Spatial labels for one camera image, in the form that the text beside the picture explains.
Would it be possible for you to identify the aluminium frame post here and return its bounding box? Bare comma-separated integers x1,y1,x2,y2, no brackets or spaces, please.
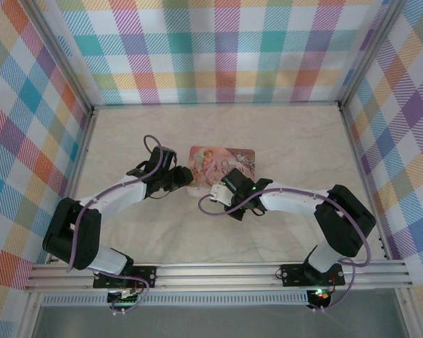
27,0,96,110
337,0,408,108

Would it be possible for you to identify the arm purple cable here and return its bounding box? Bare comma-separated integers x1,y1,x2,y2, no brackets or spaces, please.
66,134,164,315
198,188,372,313

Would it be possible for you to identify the aluminium frame cross bar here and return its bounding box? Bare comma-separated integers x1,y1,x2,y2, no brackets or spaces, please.
91,100,343,109

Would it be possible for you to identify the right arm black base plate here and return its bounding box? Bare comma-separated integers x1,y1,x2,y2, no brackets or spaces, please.
280,263,346,287

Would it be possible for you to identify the aluminium mounting rail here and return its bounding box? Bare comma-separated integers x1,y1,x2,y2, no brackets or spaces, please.
23,260,414,292

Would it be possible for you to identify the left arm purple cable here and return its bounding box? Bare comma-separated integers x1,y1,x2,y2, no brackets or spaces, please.
66,134,164,315

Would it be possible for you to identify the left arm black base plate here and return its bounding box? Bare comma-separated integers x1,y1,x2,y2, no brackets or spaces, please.
92,265,159,289

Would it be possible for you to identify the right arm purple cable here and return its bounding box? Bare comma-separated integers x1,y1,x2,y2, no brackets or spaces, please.
198,188,372,313

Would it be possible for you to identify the slotted grey cable duct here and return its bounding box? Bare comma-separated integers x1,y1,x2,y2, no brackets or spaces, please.
41,294,310,308

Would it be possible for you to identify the aluminium frame side rail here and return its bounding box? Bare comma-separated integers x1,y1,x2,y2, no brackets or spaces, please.
45,107,99,265
338,105,392,261

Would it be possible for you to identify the aluminium frame leg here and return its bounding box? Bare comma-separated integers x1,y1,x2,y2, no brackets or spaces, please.
394,289,422,338
16,291,45,338

